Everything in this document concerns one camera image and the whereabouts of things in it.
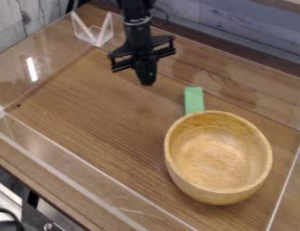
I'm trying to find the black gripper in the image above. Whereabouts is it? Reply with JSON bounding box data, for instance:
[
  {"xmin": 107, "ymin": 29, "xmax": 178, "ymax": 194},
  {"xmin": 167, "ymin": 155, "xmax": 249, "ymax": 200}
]
[{"xmin": 107, "ymin": 19, "xmax": 175, "ymax": 86}]

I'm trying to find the green rectangular block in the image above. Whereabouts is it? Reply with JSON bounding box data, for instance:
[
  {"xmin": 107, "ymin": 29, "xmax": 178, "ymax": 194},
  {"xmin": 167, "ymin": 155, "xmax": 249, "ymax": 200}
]
[{"xmin": 183, "ymin": 86, "xmax": 205, "ymax": 115}]

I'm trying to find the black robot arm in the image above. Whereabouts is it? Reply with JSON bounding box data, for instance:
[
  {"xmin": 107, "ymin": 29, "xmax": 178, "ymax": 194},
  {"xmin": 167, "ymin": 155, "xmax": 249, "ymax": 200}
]
[{"xmin": 107, "ymin": 0, "xmax": 175, "ymax": 86}]

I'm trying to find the wooden brown bowl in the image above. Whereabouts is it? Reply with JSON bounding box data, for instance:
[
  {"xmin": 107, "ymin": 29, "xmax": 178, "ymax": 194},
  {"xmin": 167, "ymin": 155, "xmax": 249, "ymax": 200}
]
[{"xmin": 165, "ymin": 110, "xmax": 273, "ymax": 206}]

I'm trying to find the clear acrylic corner bracket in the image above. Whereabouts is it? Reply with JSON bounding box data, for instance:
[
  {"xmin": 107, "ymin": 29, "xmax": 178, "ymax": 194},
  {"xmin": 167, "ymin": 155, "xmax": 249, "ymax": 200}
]
[{"xmin": 70, "ymin": 12, "xmax": 114, "ymax": 47}]

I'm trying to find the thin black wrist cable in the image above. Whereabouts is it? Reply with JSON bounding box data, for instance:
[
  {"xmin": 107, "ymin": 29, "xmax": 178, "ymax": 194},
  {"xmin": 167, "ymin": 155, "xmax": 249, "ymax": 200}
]
[{"xmin": 150, "ymin": 6, "xmax": 171, "ymax": 26}]

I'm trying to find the clear acrylic enclosure wall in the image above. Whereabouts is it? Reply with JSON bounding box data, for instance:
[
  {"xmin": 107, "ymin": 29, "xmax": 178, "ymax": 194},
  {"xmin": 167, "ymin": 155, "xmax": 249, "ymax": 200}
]
[{"xmin": 0, "ymin": 16, "xmax": 300, "ymax": 231}]

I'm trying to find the black table frame bracket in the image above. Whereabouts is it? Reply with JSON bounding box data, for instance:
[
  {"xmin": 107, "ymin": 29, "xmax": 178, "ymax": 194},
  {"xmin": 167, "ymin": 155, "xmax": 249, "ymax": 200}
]
[{"xmin": 20, "ymin": 190, "xmax": 79, "ymax": 231}]

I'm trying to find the black cable lower left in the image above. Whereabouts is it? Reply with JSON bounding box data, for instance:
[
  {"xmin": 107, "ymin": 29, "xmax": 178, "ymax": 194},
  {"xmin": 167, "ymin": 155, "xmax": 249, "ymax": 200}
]
[{"xmin": 0, "ymin": 208, "xmax": 26, "ymax": 231}]

